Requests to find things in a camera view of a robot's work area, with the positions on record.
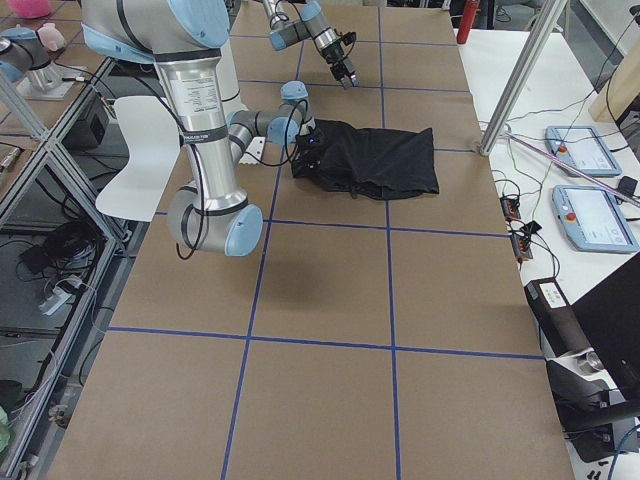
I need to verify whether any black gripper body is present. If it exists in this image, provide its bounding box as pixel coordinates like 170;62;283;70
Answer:
294;145;325;165
322;42;353;75

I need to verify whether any black printed t-shirt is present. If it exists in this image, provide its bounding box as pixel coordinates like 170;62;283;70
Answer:
291;119;440;200

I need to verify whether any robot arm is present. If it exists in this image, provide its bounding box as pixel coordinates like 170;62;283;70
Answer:
261;0;359;89
81;1;314;257

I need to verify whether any red cylinder bottle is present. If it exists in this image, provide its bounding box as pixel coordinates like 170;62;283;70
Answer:
456;0;481;45

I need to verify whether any white plastic chair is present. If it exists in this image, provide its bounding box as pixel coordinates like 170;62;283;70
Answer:
95;96;180;222

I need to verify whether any orange connector board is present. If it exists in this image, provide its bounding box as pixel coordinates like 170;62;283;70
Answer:
500;195;533;264

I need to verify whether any reacher grabber stick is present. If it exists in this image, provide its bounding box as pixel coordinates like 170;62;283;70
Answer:
504;133;640;208

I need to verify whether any far blue teach pendant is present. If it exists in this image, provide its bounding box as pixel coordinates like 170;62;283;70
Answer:
544;125;622;178

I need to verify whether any blue teach pendant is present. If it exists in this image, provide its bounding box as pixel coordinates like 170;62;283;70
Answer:
544;125;622;178
551;185;639;254

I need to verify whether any pink plush toy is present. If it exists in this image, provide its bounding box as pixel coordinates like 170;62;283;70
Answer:
7;0;67;52

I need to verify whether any near blue teach pendant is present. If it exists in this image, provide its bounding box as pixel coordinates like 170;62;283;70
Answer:
551;185;639;254

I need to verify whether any white power strip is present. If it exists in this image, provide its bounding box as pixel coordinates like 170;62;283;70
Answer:
39;277;82;316

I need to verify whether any black box with label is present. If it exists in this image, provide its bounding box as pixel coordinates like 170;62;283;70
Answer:
524;277;591;356

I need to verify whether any black monitor with stand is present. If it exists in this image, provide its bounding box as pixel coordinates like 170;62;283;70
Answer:
547;255;639;463

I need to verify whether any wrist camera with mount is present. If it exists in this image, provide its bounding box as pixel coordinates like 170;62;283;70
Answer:
337;31;357;46
296;127;326;149

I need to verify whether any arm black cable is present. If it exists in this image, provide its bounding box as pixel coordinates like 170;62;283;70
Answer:
149;94;307;261

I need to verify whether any aluminium frame post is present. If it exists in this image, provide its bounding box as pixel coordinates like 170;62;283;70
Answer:
479;0;568;156

